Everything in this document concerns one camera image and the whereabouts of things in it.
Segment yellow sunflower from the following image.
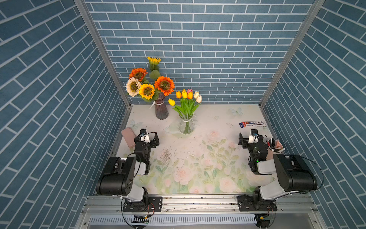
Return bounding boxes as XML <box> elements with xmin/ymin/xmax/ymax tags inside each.
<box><xmin>138</xmin><ymin>84</ymin><xmax>155</xmax><ymax>102</ymax></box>
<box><xmin>147</xmin><ymin>57</ymin><xmax>161</xmax><ymax>80</ymax></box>

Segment beige daisy flower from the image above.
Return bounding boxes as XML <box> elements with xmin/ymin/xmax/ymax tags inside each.
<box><xmin>126</xmin><ymin>77</ymin><xmax>141</xmax><ymax>97</ymax></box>

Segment red orange tulip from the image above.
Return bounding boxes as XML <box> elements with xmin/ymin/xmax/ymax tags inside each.
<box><xmin>187</xmin><ymin>91</ymin><xmax>194</xmax><ymax>117</ymax></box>

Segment orange gerbera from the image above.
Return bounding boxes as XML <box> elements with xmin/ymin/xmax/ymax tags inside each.
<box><xmin>154</xmin><ymin>76</ymin><xmax>175</xmax><ymax>96</ymax></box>
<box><xmin>129</xmin><ymin>68</ymin><xmax>148</xmax><ymax>83</ymax></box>

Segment orange yellow tulip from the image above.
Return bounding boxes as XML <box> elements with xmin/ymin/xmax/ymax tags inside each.
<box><xmin>181</xmin><ymin>89</ymin><xmax>189</xmax><ymax>118</ymax></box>

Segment white tulip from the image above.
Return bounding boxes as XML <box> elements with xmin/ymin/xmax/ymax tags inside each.
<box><xmin>193</xmin><ymin>91</ymin><xmax>200</xmax><ymax>103</ymax></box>

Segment light pink tulip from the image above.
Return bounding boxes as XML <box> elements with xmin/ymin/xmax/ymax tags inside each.
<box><xmin>190</xmin><ymin>95</ymin><xmax>202</xmax><ymax>117</ymax></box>

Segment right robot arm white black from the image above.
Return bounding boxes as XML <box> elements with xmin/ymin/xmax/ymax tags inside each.
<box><xmin>237</xmin><ymin>129</ymin><xmax>324</xmax><ymax>212</ymax></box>

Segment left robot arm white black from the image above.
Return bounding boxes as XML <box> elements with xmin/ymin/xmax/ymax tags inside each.
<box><xmin>96</xmin><ymin>129</ymin><xmax>163</xmax><ymax>213</ymax></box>

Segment pink pen holder cup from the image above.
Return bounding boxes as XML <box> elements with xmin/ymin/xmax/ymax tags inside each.
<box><xmin>266</xmin><ymin>138</ymin><xmax>285</xmax><ymax>160</ymax></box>

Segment pink rectangular box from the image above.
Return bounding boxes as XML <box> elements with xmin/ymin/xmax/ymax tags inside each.
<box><xmin>121</xmin><ymin>127</ymin><xmax>136</xmax><ymax>148</ymax></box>

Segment purple glass vase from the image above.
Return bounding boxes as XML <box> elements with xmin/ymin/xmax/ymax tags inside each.
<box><xmin>151</xmin><ymin>93</ymin><xmax>169</xmax><ymax>120</ymax></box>

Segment clear glass vase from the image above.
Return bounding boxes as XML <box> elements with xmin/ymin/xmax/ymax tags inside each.
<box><xmin>179</xmin><ymin>116</ymin><xmax>194</xmax><ymax>135</ymax></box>

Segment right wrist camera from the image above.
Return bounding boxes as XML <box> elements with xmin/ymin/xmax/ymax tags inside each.
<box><xmin>248</xmin><ymin>129</ymin><xmax>258</xmax><ymax>144</ymax></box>

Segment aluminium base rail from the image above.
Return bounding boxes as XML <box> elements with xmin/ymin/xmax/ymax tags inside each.
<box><xmin>76</xmin><ymin>194</ymin><xmax>324</xmax><ymax>229</ymax></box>

